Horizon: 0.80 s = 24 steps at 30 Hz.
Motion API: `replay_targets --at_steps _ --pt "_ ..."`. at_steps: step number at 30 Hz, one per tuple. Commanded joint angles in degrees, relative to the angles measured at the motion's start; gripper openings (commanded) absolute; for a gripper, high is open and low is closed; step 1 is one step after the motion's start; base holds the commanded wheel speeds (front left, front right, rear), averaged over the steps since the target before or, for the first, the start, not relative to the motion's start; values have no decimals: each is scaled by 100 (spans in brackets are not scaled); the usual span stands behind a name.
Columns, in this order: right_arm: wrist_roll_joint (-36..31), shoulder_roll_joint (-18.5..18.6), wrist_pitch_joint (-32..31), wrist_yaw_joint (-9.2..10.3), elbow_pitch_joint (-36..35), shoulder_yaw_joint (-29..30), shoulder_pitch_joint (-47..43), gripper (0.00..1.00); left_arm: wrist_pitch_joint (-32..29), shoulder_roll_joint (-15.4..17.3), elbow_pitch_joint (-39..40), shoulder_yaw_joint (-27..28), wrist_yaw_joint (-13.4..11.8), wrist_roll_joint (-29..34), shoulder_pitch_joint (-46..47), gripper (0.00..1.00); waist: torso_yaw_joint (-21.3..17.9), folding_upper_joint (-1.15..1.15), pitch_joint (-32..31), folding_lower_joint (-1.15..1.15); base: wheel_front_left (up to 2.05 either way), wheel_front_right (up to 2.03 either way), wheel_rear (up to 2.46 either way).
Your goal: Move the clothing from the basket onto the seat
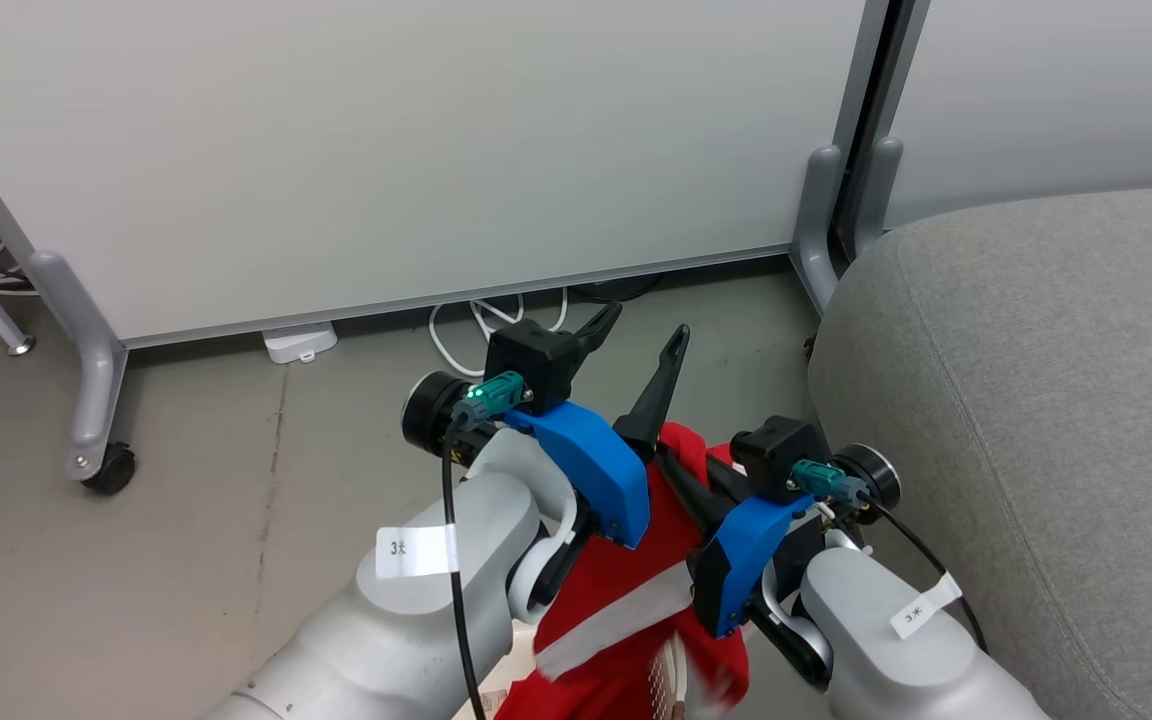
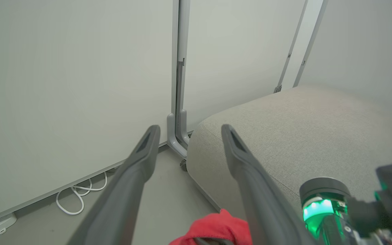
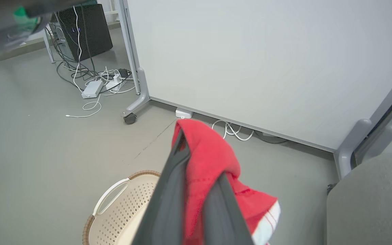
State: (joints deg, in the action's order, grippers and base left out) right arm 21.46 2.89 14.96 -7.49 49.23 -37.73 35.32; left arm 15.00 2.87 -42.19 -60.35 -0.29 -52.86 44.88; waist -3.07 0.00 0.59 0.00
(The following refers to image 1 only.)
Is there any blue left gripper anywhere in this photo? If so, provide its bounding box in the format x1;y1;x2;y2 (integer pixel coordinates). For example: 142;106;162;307
502;301;692;550

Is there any teal cable connector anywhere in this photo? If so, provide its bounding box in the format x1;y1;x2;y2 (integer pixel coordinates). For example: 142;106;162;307
451;370;527;433
791;459;870;507

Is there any narrow white partition panel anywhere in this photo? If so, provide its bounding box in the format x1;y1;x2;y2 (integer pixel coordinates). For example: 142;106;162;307
881;0;1152;231

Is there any teal left cable connector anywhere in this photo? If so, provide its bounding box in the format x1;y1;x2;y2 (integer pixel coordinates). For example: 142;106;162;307
451;370;527;433

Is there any white power adapter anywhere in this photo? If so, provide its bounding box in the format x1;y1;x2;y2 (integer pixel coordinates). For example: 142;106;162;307
262;321;340;365

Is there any black floor cable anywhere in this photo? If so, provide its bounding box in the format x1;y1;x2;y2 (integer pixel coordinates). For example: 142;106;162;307
572;274;667;304

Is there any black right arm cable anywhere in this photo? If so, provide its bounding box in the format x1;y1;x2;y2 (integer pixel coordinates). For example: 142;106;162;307
866;500;989;653

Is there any grey fabric sofa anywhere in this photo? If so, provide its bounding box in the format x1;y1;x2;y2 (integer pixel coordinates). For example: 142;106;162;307
806;181;1152;720

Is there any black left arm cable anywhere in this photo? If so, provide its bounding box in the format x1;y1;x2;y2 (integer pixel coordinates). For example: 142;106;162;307
440;420;489;720

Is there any red garment with white trim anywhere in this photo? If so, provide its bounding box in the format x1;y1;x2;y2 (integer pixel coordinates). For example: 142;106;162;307
494;421;753;720

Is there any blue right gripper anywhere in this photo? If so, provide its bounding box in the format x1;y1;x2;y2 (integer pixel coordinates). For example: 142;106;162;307
656;443;817;640

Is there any white left cable label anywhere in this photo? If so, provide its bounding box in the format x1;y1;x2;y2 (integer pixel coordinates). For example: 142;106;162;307
375;524;460;580

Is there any white cable label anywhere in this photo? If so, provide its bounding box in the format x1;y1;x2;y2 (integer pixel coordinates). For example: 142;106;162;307
375;524;460;580
890;572;965;641

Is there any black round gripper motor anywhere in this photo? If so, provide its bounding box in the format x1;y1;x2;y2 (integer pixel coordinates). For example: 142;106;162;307
400;370;483;462
831;444;903;527

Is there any teal right cable connector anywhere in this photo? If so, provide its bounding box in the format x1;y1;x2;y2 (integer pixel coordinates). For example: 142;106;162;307
791;459;870;507

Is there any black round left gripper motor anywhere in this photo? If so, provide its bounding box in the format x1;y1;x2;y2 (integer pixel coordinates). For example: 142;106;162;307
400;370;483;462

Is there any black round right gripper motor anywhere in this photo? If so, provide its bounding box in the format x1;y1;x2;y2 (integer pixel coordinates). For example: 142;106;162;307
831;444;903;527

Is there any large white partition panel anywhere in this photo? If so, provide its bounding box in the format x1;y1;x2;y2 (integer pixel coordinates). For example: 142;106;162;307
0;0;869;349

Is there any grey partition leg with caster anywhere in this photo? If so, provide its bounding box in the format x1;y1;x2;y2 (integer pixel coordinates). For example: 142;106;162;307
0;100;137;497

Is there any white right cable label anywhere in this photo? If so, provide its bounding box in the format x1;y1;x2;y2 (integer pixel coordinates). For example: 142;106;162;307
890;572;965;641

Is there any white looped floor cable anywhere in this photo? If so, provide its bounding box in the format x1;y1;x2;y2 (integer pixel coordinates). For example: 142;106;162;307
427;287;571;379

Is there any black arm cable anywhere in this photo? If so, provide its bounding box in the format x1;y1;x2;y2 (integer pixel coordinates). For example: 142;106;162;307
440;420;489;720
866;500;989;653

